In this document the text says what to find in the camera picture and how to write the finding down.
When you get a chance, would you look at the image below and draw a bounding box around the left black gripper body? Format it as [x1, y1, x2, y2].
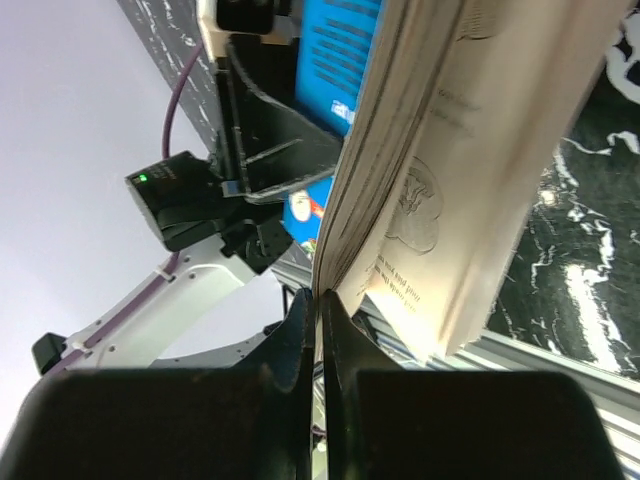
[214, 34, 298, 200]

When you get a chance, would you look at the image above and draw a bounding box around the aluminium front rail frame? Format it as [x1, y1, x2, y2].
[358, 300, 639, 479]

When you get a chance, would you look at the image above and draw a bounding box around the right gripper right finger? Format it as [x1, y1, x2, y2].
[320, 292, 623, 479]

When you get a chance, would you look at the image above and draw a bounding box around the blue red-edged book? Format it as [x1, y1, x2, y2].
[283, 1, 632, 361]

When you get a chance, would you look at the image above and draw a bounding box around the black marble pattern mat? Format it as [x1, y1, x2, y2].
[123, 1, 639, 376]

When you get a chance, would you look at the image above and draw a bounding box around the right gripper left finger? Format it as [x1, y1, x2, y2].
[1, 289, 314, 479]

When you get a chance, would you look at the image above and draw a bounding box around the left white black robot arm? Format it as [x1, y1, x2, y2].
[32, 34, 342, 376]

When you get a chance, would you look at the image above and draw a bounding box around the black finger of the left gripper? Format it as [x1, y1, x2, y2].
[224, 34, 344, 206]

